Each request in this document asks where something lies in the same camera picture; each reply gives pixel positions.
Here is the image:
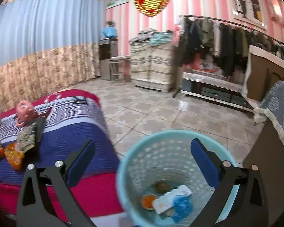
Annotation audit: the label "orange snack wrapper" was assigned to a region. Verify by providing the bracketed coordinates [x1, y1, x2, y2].
[4, 143, 24, 171]

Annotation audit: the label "patterned snack bag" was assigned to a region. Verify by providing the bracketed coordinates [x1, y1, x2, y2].
[15, 122, 37, 153]

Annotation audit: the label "black round bowl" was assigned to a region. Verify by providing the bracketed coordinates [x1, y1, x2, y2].
[153, 180, 171, 194]

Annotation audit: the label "blue plastic wrapper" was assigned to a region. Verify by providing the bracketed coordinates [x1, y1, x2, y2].
[172, 195, 193, 223]

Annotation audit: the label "light blue plastic basket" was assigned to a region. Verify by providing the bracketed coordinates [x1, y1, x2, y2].
[116, 130, 237, 226]

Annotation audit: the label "blue floral fringed cloth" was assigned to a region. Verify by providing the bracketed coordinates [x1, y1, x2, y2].
[253, 80, 284, 146]

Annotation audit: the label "low black tv stand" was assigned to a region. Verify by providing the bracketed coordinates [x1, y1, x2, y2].
[180, 71, 253, 112]

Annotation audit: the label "white lace cloth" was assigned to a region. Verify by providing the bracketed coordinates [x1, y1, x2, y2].
[182, 72, 243, 93]

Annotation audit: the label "hanging dark clothes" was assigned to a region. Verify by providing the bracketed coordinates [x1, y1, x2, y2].
[175, 17, 284, 77]

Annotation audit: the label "small metal side table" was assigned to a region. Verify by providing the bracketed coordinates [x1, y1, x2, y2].
[108, 55, 130, 84]

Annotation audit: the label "metal clothes rack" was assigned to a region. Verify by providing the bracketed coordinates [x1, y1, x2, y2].
[174, 15, 284, 101]

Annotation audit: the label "blue and floral curtain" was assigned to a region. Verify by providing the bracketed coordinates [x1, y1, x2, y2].
[0, 0, 105, 112]

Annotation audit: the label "patterned cloth covered cabinet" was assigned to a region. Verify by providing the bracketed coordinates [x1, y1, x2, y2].
[130, 43, 177, 93]

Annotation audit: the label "grey water dispenser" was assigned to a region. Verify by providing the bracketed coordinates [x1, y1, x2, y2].
[99, 38, 118, 80]

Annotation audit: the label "red pink hanging bag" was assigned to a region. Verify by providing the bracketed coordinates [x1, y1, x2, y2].
[172, 25, 182, 47]

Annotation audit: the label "blue covered water bottle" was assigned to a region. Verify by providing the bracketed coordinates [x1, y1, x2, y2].
[102, 21, 117, 38]

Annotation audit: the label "pile of folded clothes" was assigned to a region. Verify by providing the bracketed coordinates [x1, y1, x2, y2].
[129, 28, 173, 46]

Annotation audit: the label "wedding photo poster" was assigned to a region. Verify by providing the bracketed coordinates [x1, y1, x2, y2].
[233, 0, 267, 30]

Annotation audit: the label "brown board white frame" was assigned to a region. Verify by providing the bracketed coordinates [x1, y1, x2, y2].
[241, 45, 284, 108]

